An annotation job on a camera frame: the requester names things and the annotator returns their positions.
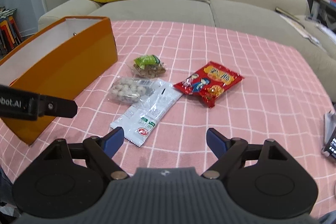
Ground white snack wrapper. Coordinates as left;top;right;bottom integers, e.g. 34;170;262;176
110;79;182;147

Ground clear bag of white balls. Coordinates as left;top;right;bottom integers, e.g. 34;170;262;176
106;77;156;105

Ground red snack bag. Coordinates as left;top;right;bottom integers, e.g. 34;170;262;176
173;61;244;108

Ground green nut snack bag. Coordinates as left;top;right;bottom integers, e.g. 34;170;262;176
130;55;166;79

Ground orange cardboard box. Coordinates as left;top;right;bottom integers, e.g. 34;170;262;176
1;16;118;145

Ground colourful stacked stools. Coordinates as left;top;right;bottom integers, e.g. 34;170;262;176
0;6;23;57

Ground pink checkered tablecloth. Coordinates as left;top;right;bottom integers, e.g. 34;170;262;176
1;20;335;217

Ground smartphone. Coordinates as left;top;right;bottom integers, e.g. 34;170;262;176
322;130;336;160

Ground book on sofa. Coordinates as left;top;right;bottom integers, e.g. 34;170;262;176
275;7;300;22

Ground beige sofa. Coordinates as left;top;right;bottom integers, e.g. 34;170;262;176
38;0;335;101

